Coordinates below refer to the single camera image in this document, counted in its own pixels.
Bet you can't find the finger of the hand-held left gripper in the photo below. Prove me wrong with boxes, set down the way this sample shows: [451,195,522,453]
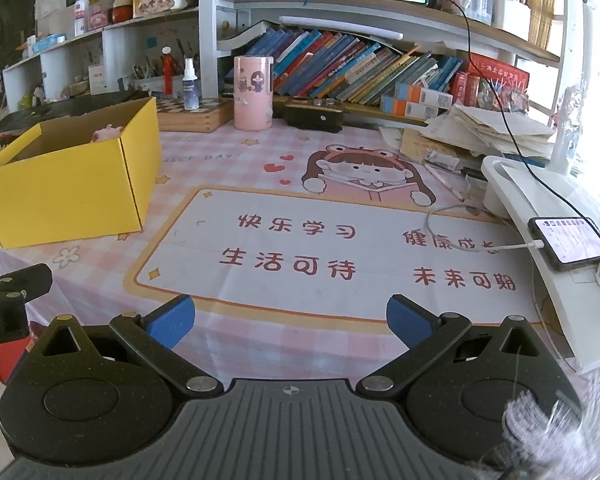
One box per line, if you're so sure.
[0,262,53,306]

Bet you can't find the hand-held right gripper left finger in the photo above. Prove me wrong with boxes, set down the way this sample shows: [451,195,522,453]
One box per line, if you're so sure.
[39,294,226,401]

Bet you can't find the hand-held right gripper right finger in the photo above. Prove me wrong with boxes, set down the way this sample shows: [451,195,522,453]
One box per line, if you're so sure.
[355,294,546,401]

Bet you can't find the yellow cardboard box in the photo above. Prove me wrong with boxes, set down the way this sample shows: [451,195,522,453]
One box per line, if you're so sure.
[0,96,162,251]

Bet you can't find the pink plush toy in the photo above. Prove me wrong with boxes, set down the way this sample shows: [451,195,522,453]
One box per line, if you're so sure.
[91,124,126,143]

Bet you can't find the pink checked desktop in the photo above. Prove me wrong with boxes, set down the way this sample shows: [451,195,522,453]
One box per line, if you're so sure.
[0,110,588,480]

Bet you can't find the red cardboard box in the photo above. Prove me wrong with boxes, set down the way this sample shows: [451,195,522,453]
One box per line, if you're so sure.
[0,332,36,388]

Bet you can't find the white desk stand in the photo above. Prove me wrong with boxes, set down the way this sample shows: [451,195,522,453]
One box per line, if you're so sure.
[480,155,600,376]

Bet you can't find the black piano keyboard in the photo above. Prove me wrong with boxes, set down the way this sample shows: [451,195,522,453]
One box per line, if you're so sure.
[0,91,151,161]

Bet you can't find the smartphone with coloured screen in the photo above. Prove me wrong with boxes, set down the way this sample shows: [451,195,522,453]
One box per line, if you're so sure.
[527,216,600,273]

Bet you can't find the fluffy grey sleeve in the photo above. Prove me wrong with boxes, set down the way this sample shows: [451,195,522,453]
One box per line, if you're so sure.
[500,390,600,480]

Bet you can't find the stack of papers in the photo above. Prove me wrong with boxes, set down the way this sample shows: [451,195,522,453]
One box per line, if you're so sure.
[402,102,556,171]

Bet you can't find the wooden chess box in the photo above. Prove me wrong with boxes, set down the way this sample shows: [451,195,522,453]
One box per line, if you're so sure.
[155,95,236,133]

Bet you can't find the white box with red label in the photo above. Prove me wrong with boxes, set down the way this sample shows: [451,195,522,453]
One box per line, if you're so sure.
[87,64,106,95]

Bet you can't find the orange and blue boxes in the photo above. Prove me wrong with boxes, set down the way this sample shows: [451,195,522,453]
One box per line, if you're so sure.
[380,82,453,121]

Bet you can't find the black wooden box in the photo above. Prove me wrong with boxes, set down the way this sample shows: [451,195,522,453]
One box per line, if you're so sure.
[283,97,345,133]

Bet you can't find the white spray bottle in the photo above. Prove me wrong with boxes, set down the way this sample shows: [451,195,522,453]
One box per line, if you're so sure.
[181,57,201,111]

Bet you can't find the blue tissue pack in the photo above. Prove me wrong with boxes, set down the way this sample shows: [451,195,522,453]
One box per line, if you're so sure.
[30,34,67,53]

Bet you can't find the pink cylindrical container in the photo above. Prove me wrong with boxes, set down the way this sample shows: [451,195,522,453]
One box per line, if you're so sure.
[233,55,275,132]

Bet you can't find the white cubby shelf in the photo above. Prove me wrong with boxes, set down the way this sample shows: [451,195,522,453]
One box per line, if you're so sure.
[2,7,201,111]

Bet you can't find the red printed box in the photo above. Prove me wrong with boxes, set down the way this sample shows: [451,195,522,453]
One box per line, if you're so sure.
[450,52,531,113]

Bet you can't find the slanted row of colourful books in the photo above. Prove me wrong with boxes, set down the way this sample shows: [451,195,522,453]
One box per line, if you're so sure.
[245,27,463,106]

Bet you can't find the small pink box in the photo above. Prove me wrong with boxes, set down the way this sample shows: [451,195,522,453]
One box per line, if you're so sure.
[89,4,112,31]

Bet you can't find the wooden bookshelf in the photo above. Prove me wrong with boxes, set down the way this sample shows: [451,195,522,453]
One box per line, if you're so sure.
[200,0,566,126]

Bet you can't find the white storage bins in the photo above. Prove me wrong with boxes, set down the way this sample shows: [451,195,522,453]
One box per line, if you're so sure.
[442,0,531,43]

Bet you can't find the white charging cable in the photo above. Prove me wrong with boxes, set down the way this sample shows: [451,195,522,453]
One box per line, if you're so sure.
[426,204,546,252]

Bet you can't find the black cable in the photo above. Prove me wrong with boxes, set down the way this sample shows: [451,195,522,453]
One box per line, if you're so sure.
[432,0,600,253]

